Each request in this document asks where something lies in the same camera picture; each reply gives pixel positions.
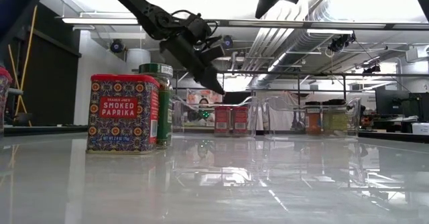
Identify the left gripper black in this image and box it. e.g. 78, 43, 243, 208
143, 7, 225, 95

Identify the green-lidded glass spice jar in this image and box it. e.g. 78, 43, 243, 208
138, 62, 175, 150

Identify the red-lidded smoked paprika tin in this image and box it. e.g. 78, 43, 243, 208
0, 66, 13, 139
231, 105, 250, 135
214, 105, 233, 135
86, 74, 161, 156

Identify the black-capped red spice jar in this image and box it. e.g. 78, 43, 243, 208
304, 100, 323, 135

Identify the black-capped olive spice jar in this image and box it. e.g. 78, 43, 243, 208
322, 99, 349, 136

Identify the black round ceiling fixture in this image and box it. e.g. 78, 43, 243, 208
109, 38, 125, 54
221, 35, 235, 50

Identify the overhead light bar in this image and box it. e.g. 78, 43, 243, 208
55, 14, 429, 31

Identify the floral picture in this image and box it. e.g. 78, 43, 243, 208
186, 89, 224, 105

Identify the person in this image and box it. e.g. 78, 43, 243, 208
187, 97, 215, 123

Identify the white cylinder tank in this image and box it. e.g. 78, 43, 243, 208
125, 48, 151, 74

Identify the clear plastic bin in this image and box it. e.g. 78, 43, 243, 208
172, 95, 257, 140
261, 96, 363, 142

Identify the black pipe rack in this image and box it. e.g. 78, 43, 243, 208
172, 70, 429, 101

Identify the white cloth curtain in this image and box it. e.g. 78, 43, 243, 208
254, 91, 304, 131

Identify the black computer monitor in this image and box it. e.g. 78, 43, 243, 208
409, 92, 429, 123
375, 89, 410, 116

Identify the small white box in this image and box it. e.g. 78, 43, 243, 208
411, 122, 429, 136

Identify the silver ventilation duct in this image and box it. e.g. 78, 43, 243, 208
241, 0, 356, 88

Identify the yellow cable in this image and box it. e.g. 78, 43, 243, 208
6, 44, 32, 127
13, 5, 38, 117

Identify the black aluminium table frame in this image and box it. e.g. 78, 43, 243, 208
3, 125, 429, 144

